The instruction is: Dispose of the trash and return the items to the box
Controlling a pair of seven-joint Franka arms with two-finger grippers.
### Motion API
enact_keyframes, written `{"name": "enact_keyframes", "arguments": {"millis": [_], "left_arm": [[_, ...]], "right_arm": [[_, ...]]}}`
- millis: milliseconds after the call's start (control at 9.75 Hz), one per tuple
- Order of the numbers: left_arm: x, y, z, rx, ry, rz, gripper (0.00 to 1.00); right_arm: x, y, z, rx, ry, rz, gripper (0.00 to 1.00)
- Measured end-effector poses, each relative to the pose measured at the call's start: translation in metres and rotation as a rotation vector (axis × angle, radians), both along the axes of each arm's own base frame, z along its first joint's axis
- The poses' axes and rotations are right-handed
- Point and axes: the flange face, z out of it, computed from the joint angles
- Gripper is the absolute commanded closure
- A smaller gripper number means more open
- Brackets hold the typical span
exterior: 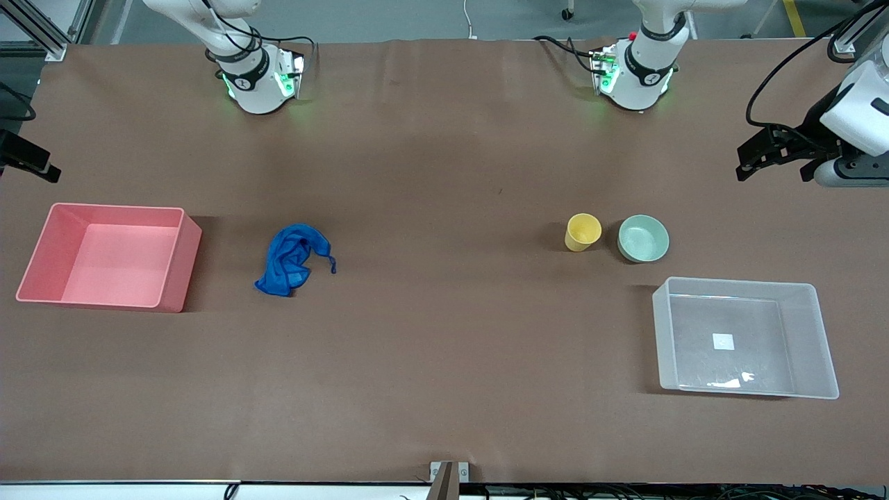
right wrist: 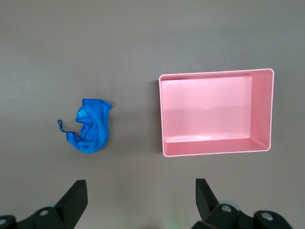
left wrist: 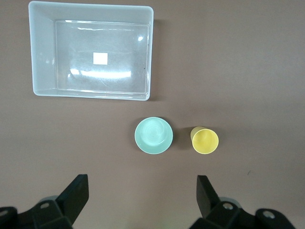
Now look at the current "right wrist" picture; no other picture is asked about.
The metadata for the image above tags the pink plastic box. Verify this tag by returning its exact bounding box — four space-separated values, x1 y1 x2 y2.
158 68 275 157

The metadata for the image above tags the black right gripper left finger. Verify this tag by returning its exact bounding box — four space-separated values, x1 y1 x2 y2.
0 179 88 229

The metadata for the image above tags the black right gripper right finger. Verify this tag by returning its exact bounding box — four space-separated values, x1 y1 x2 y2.
192 178 293 229

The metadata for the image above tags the blue cloth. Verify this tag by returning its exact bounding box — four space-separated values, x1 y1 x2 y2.
57 98 113 155

